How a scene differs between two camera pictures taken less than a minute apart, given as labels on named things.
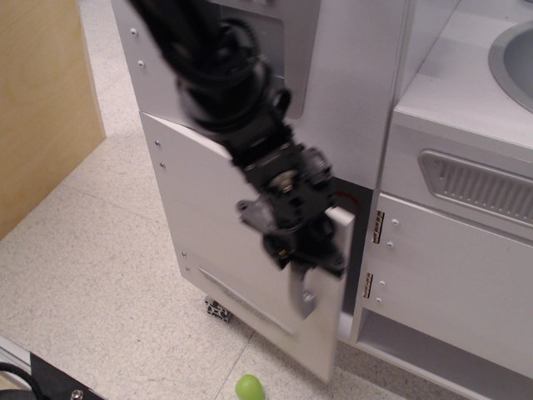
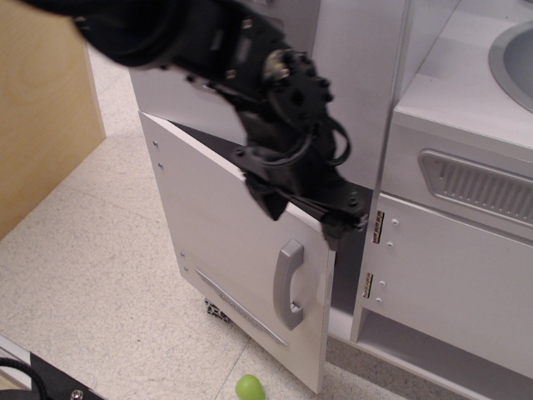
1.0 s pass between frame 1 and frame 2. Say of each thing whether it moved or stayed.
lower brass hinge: stayed
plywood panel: stayed
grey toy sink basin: stayed
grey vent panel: stayed
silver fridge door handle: moved
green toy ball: stayed
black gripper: moved
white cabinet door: moved
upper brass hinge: stayed
